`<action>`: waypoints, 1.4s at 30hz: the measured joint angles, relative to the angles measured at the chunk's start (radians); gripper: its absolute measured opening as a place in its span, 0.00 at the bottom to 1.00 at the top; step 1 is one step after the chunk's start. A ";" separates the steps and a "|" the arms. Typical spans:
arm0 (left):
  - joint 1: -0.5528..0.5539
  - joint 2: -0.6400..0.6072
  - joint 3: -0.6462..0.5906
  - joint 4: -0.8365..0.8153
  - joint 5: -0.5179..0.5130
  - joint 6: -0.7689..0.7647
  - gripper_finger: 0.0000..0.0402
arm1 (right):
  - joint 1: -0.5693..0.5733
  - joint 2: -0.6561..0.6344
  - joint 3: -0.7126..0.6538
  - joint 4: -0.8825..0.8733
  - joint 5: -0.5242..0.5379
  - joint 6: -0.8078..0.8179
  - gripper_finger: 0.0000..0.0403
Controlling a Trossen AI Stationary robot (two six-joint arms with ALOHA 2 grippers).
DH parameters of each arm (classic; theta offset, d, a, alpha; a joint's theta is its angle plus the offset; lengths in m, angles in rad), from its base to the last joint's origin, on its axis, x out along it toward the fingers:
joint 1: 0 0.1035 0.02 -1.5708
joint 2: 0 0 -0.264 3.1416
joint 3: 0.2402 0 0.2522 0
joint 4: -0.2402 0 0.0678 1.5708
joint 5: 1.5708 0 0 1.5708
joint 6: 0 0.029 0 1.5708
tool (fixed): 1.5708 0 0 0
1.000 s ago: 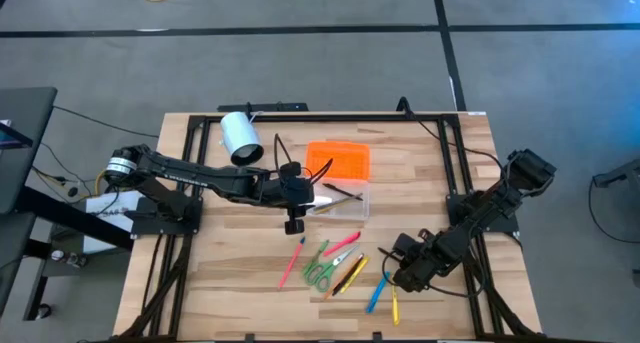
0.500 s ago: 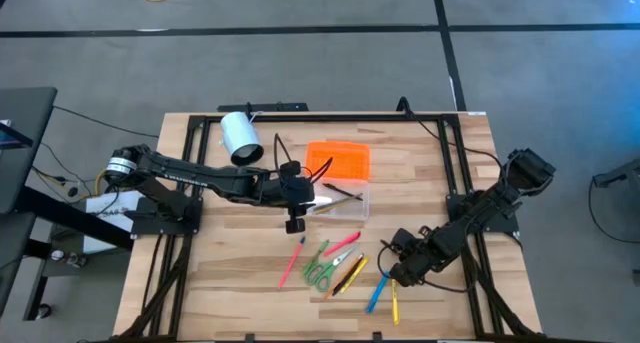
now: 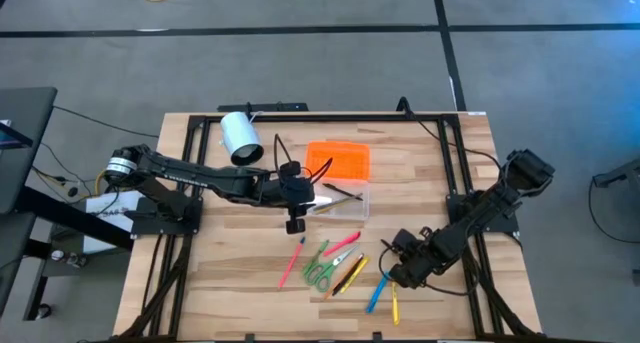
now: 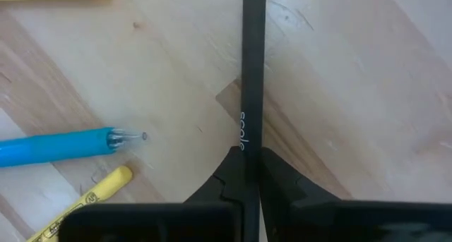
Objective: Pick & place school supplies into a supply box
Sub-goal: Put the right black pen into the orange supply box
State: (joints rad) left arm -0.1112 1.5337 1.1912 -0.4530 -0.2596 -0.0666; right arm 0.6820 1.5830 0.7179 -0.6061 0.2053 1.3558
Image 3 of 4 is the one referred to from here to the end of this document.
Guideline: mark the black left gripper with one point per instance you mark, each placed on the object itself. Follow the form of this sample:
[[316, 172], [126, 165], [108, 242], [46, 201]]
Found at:
[[272, 190]]

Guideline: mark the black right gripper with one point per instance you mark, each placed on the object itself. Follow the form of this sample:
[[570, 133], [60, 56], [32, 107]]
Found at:
[[427, 257]]

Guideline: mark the yellow pencil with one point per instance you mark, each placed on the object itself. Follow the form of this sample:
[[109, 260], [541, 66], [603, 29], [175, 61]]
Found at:
[[332, 206]]

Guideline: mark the black pen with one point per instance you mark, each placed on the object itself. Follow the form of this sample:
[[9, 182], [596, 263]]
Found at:
[[352, 195], [337, 188]]

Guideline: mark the grey pen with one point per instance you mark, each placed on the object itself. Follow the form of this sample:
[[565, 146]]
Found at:
[[340, 201]]

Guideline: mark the blue pen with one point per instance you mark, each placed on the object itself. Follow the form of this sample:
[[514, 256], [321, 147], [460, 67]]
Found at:
[[376, 295]]

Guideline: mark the yellow pen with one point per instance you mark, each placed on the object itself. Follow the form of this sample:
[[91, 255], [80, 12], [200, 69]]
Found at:
[[395, 308]]

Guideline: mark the orange plastic box lid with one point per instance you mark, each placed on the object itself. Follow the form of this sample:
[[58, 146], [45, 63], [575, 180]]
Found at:
[[337, 160]]

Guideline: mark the green pen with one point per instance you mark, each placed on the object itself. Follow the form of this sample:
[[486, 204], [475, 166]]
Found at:
[[320, 250]]

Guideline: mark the pink pencil blue eraser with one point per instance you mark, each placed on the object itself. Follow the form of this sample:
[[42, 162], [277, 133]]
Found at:
[[291, 263]]

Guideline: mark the clear plastic supply box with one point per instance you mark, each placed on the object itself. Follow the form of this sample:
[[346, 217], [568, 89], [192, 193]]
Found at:
[[357, 210]]

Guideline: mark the black marker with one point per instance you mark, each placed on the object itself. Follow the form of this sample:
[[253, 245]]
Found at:
[[345, 282]]

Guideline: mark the pink highlighter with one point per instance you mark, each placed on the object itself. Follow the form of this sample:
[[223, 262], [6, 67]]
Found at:
[[342, 243]]

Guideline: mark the orange pencil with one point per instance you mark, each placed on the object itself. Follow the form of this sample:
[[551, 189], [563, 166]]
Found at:
[[327, 294]]

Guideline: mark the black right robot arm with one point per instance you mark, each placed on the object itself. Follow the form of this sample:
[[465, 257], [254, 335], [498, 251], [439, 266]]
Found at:
[[480, 210]]

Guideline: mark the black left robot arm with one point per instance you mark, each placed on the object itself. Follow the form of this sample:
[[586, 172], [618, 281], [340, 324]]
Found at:
[[200, 175]]

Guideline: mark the white box with print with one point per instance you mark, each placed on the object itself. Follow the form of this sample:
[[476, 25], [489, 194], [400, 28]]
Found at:
[[112, 205]]

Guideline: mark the black power strip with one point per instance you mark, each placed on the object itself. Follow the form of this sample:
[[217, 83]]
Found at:
[[270, 107]]

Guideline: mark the black desk leg beam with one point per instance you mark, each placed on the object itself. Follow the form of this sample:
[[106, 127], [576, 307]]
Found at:
[[65, 215]]

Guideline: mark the grey chair leg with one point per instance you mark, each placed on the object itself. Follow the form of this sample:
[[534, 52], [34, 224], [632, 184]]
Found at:
[[625, 173]]

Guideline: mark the black desk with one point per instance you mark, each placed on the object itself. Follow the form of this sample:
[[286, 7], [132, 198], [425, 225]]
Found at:
[[30, 133]]

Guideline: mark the black caster wheel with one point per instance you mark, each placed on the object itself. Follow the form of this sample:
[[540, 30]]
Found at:
[[44, 311]]

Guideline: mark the black metal table frame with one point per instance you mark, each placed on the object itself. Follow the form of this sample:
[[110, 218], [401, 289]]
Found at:
[[325, 118]]

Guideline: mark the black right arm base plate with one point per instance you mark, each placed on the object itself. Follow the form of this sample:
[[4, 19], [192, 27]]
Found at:
[[505, 225]]

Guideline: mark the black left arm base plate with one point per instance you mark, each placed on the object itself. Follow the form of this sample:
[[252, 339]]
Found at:
[[165, 225]]

